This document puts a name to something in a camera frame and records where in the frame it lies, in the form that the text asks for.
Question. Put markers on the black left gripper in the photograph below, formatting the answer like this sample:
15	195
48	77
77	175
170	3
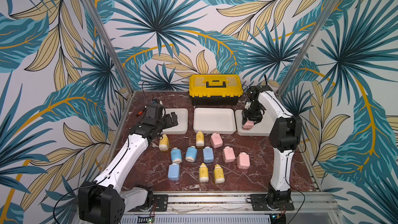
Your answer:
169	123

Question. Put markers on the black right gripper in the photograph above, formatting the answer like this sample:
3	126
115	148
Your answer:
249	116

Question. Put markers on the pink pencil sharpener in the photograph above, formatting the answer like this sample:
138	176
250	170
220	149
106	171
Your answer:
243	161
228	154
216	140
248	125

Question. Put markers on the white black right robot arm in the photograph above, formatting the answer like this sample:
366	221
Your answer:
284	137

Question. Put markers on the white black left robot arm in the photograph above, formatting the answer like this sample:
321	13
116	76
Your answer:
102	201

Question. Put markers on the white left storage tray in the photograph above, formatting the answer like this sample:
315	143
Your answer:
182	118

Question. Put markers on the white storage tray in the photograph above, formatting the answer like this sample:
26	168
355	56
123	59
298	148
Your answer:
214	120
182	118
261	129

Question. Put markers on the white right storage tray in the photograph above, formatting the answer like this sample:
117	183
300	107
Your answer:
261	129

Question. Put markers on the yellow pencil sharpener far left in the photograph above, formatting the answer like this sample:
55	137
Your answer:
164	143

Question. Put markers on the yellow pencil sharpener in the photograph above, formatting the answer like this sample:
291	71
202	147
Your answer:
203	173
164	143
219	176
200	142

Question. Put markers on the blue pencil sharpener left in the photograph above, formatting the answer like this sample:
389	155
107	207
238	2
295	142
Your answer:
176	155

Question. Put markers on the blue pencil sharpener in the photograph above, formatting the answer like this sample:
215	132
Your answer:
208	155
191	154
174	172
176	155

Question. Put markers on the yellow pencil sharpener upper middle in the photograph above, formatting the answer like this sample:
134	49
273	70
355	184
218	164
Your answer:
200	142

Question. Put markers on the blue pencil sharpener middle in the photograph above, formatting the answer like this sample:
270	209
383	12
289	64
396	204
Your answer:
191	154

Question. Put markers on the white middle storage tray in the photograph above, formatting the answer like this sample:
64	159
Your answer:
214	120

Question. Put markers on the blue pencil sharpener bottom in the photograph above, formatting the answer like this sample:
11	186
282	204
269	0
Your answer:
174	172

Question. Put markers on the blue pencil sharpener right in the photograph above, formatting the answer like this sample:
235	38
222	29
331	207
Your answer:
208	155

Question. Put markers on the yellow pencil sharpener lower left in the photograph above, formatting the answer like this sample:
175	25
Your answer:
203	173

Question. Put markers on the yellow pencil sharpener lower right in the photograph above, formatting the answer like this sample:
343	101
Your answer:
219	176

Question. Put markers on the yellow black toolbox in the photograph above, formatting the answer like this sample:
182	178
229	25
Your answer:
215	89

